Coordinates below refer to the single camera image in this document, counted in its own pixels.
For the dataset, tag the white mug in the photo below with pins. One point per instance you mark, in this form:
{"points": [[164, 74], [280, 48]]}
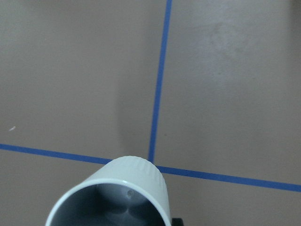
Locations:
{"points": [[127, 191]]}

